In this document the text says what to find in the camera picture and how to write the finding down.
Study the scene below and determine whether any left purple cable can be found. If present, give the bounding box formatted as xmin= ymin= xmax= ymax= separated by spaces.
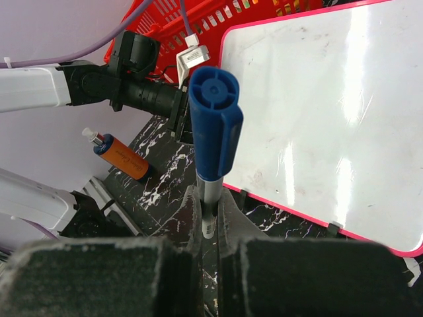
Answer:
xmin=0 ymin=0 xmax=199 ymax=69

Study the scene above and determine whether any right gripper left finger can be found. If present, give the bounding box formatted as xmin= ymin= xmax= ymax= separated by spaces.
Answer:
xmin=1 ymin=186 xmax=202 ymax=316

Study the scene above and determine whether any orange cylindrical bottle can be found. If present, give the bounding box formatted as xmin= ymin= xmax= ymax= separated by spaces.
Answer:
xmin=82 ymin=127 xmax=153 ymax=182

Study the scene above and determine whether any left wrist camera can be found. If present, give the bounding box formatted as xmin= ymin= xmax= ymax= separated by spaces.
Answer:
xmin=176 ymin=34 xmax=210 ymax=88

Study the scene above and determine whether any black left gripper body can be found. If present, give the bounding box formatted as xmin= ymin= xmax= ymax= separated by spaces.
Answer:
xmin=167 ymin=87 xmax=193 ymax=144

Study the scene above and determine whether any blue capped whiteboard marker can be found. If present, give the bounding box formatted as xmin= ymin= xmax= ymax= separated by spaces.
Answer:
xmin=188 ymin=66 xmax=244 ymax=239

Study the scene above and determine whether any aluminium rail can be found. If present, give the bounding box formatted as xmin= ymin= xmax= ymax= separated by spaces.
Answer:
xmin=82 ymin=177 xmax=144 ymax=236

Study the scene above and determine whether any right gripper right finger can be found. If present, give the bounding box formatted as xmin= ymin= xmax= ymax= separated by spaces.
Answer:
xmin=216 ymin=189 xmax=422 ymax=316

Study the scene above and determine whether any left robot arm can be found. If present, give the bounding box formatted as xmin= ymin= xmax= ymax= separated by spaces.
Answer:
xmin=1 ymin=31 xmax=193 ymax=145

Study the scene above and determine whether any pink framed whiteboard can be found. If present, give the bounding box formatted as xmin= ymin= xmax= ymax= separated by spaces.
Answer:
xmin=220 ymin=1 xmax=422 ymax=258

